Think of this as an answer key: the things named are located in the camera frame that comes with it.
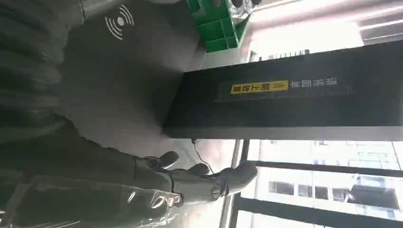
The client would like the yellow warning label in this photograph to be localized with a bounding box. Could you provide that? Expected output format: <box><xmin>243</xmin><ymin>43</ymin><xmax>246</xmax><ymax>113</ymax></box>
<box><xmin>230</xmin><ymin>80</ymin><xmax>289</xmax><ymax>95</ymax></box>

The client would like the green plastic crate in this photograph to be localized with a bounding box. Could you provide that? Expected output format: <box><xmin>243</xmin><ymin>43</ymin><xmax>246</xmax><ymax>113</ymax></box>
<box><xmin>185</xmin><ymin>0</ymin><xmax>253</xmax><ymax>54</ymax></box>

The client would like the plastic wrapped parcel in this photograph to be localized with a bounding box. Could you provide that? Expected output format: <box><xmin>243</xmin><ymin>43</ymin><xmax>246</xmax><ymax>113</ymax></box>
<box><xmin>230</xmin><ymin>0</ymin><xmax>262</xmax><ymax>20</ymax></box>

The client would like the building outside window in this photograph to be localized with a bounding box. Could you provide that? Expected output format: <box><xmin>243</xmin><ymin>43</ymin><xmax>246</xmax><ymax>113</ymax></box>
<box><xmin>249</xmin><ymin>140</ymin><xmax>403</xmax><ymax>228</ymax></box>

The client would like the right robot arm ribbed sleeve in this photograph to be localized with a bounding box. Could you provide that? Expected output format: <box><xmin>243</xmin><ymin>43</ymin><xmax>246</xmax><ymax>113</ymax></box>
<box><xmin>0</xmin><ymin>0</ymin><xmax>86</xmax><ymax>146</ymax></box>

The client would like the thin black cable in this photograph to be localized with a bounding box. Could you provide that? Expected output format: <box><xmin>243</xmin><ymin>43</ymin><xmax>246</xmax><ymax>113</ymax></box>
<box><xmin>191</xmin><ymin>138</ymin><xmax>215</xmax><ymax>174</ymax></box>

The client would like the grey table edge rail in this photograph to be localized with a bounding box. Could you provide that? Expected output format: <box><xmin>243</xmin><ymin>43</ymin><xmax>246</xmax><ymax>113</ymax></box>
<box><xmin>163</xmin><ymin>125</ymin><xmax>403</xmax><ymax>142</ymax></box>

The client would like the black window frame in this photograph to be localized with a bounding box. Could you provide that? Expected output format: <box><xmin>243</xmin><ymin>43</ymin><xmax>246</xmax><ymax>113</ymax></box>
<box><xmin>229</xmin><ymin>140</ymin><xmax>403</xmax><ymax>228</ymax></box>

